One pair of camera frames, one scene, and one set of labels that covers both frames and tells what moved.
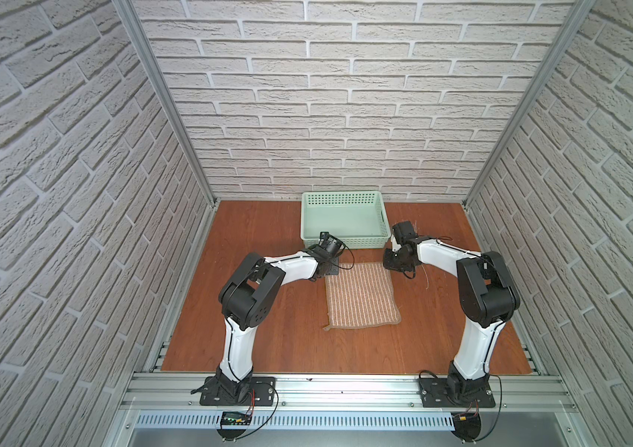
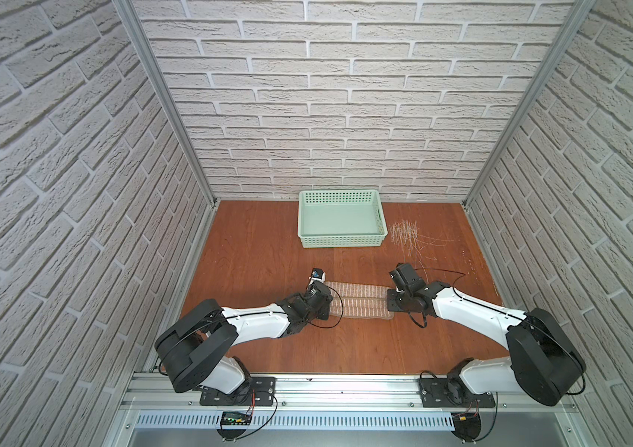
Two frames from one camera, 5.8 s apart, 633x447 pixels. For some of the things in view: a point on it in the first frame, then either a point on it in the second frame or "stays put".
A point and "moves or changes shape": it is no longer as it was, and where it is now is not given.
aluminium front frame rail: (347, 392) stays put
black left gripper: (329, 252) -> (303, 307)
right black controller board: (467, 426) stays put
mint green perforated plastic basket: (356, 219) stays put
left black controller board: (235, 418) stays put
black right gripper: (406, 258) -> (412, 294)
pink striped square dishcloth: (361, 294) moves or changes shape
